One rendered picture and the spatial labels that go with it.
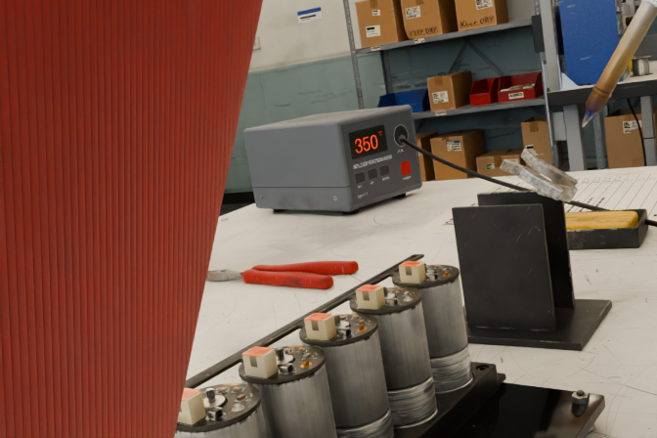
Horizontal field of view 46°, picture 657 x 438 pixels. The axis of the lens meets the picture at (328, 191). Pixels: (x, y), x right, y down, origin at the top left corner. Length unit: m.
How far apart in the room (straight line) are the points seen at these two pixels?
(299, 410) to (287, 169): 0.60
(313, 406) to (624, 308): 0.24
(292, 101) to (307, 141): 4.91
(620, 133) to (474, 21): 1.04
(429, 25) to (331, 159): 3.96
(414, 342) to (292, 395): 0.06
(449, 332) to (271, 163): 0.56
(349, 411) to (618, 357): 0.16
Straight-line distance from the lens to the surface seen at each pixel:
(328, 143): 0.75
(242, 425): 0.20
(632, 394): 0.33
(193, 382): 0.22
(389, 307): 0.26
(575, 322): 0.40
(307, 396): 0.22
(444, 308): 0.28
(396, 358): 0.26
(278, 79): 5.73
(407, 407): 0.27
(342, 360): 0.24
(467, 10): 4.61
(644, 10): 0.36
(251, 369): 0.22
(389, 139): 0.79
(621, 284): 0.46
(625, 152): 4.38
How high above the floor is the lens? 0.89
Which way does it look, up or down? 9 degrees down
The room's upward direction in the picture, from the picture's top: 9 degrees counter-clockwise
